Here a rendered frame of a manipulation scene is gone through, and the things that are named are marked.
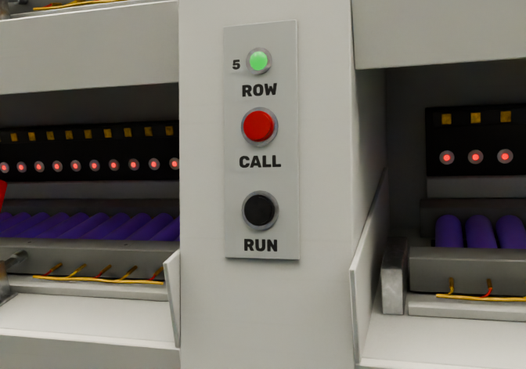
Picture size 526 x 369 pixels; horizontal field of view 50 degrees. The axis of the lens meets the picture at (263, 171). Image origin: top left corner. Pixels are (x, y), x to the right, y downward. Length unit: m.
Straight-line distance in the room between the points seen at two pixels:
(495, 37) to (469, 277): 0.14
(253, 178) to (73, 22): 0.15
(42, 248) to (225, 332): 0.18
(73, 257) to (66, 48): 0.15
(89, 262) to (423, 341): 0.24
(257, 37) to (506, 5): 0.12
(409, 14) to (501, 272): 0.15
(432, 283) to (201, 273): 0.14
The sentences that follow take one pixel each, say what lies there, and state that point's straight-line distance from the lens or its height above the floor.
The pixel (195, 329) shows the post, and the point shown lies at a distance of 0.32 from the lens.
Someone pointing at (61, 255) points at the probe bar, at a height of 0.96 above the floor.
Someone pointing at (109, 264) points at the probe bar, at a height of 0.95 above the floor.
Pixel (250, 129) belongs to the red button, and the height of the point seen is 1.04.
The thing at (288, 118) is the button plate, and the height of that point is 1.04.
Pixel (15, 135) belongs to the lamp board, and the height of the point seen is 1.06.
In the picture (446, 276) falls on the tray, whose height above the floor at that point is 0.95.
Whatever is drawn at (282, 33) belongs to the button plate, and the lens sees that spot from 0.30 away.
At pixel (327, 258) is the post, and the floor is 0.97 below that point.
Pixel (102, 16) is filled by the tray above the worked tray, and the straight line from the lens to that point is 0.35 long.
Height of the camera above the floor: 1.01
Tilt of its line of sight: 1 degrees up
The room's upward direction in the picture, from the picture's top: 1 degrees counter-clockwise
